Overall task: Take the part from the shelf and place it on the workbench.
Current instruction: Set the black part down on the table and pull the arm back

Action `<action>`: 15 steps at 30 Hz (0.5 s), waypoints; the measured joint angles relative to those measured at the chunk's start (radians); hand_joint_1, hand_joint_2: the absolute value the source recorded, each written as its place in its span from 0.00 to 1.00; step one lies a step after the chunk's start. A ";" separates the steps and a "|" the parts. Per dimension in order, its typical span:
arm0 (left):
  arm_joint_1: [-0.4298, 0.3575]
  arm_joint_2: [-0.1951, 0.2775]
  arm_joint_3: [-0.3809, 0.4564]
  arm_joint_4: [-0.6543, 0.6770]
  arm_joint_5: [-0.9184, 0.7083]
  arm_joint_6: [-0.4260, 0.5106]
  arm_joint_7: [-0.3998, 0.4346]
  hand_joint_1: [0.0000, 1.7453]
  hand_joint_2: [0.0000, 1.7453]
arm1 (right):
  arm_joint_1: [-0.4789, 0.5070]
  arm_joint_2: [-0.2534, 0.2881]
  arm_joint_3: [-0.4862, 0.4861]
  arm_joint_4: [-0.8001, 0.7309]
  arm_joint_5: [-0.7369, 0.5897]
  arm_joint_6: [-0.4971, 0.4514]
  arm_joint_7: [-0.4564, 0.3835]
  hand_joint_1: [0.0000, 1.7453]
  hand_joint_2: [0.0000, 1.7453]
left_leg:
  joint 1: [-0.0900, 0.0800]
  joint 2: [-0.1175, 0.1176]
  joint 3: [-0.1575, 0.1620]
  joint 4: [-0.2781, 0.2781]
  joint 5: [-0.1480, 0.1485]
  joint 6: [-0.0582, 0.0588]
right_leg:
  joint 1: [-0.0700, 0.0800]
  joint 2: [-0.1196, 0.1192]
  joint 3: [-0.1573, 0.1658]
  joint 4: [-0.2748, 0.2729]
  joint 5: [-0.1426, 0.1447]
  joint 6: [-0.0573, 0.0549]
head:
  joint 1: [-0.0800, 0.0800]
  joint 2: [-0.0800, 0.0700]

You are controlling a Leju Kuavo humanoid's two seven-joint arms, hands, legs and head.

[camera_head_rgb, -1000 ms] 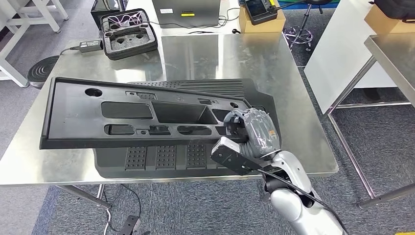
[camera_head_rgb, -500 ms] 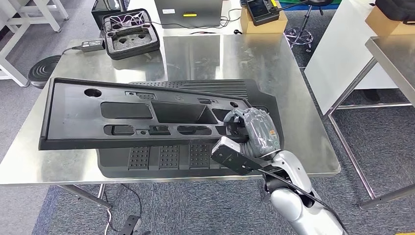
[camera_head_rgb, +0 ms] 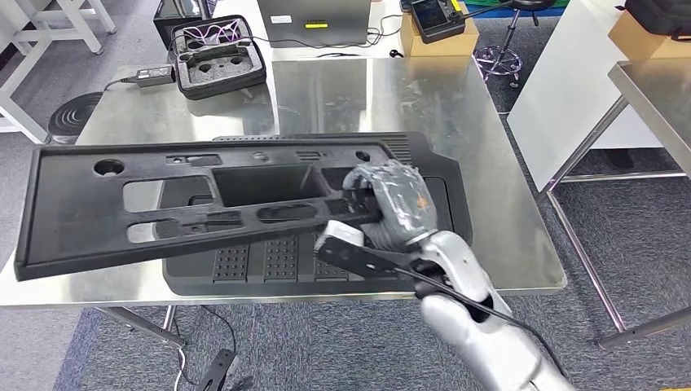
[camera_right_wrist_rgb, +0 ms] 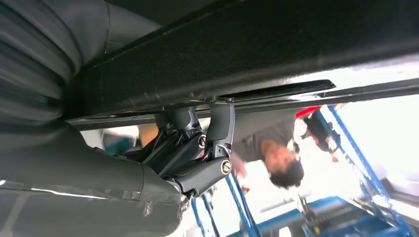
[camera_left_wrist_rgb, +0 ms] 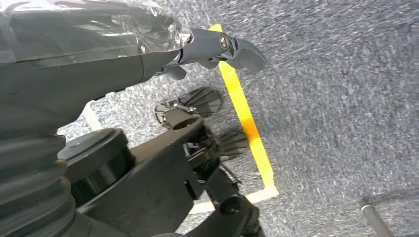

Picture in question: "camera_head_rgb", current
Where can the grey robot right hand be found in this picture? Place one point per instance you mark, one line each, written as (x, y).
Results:
(402, 205)

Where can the black plastic panel part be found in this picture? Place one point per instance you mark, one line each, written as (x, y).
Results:
(70, 226)

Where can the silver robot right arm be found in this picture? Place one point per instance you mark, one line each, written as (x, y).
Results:
(486, 345)

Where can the steel workbench table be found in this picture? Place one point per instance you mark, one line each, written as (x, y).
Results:
(459, 108)

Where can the large black plastic tray panel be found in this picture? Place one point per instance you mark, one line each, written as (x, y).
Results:
(280, 264)

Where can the brown cardboard box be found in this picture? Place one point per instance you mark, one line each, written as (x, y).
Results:
(437, 47)
(631, 40)

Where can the black stool chrome base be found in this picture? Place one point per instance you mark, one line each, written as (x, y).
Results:
(496, 62)

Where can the black screen remote controller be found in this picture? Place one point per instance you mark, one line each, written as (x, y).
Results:
(432, 16)

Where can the grey equipment box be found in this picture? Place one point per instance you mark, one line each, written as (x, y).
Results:
(313, 32)

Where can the white board panel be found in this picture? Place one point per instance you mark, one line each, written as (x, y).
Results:
(567, 81)

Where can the black foam-lined case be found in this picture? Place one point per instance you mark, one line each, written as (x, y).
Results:
(216, 70)

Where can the steel side table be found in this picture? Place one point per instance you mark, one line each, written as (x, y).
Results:
(658, 97)

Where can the black power adapter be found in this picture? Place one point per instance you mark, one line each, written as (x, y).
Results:
(154, 74)

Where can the dark equipment case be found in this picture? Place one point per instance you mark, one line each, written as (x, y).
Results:
(162, 21)

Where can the black bag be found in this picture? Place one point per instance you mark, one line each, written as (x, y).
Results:
(658, 16)

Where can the black ribbed round floor base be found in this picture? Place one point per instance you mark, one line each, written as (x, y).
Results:
(73, 119)

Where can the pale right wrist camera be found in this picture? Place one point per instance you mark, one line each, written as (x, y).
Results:
(340, 232)

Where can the black left camera bracket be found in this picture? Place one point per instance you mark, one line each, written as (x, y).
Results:
(218, 369)

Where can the white metal table frame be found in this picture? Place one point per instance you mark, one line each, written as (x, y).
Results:
(11, 108)

